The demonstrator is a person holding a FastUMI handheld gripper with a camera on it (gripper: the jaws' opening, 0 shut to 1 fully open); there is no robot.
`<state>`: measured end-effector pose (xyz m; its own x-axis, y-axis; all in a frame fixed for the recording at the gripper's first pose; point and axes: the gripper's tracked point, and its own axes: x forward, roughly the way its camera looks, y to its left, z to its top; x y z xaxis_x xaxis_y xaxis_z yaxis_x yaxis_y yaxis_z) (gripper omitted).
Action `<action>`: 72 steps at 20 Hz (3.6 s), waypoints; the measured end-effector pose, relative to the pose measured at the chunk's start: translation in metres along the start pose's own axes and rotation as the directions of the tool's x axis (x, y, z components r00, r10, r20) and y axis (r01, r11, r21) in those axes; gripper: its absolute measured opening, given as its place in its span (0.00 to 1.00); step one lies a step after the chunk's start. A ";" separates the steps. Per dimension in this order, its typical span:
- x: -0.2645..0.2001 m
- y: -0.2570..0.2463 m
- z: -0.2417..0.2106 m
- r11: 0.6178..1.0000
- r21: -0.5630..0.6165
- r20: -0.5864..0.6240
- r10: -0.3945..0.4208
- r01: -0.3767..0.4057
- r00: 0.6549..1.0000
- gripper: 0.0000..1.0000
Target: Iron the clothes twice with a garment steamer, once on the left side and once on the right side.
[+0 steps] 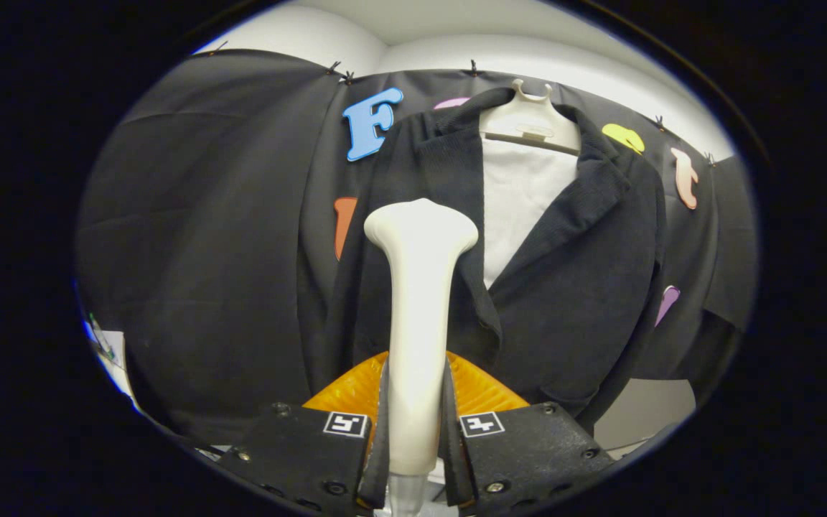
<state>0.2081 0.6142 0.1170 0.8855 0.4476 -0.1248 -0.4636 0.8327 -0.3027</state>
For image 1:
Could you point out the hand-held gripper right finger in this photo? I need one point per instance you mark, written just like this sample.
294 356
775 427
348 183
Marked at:
521 452

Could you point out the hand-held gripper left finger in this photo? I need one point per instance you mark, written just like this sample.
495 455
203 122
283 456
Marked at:
298 459

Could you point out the white garment steamer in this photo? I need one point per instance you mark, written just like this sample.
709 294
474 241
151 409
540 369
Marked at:
419 316

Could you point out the black suit jacket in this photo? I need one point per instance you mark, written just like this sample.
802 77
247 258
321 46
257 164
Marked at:
578 287

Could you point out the white shirt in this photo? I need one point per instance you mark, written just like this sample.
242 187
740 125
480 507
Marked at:
521 201

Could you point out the white clothes hanger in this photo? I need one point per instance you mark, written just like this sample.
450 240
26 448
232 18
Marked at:
528 118

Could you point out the grey cabinet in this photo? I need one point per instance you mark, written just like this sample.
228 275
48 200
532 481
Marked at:
643 413

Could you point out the white power strip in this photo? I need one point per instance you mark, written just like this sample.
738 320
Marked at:
106 348

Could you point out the black backdrop cloth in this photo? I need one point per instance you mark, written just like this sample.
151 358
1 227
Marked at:
198 251

